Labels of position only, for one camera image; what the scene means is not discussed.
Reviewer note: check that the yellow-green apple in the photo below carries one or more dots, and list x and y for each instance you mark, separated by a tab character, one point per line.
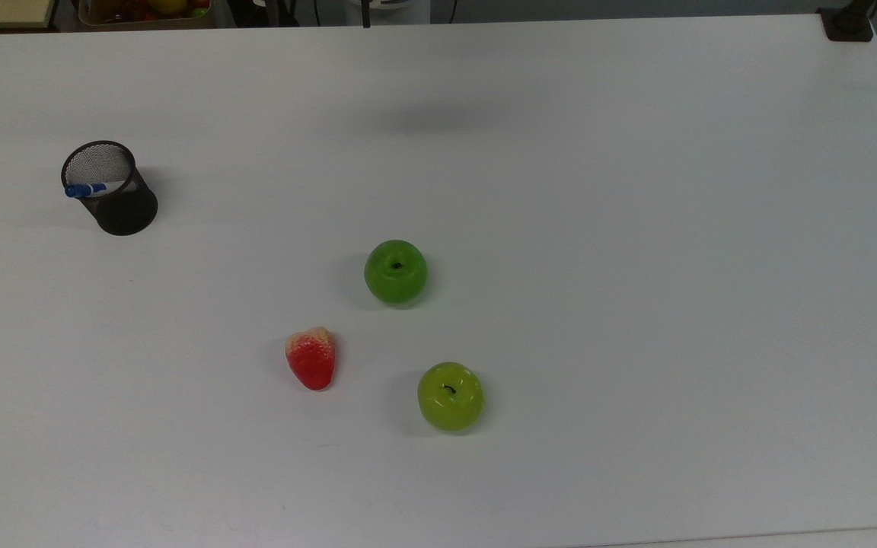
451	397

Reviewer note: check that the black mesh pen cup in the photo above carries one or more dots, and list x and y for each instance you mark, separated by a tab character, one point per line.
120	208

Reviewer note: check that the blue white marker pen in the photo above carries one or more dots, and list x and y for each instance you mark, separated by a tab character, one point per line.
85	189

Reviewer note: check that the dark green apple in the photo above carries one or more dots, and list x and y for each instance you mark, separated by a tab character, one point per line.
396	272

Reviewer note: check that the clear box of fruits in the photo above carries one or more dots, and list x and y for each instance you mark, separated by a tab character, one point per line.
145	11

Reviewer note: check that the red toy strawberry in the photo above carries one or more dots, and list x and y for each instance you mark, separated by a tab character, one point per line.
312	359

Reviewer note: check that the black clamp camera pole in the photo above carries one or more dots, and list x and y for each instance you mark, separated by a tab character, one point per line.
847	23

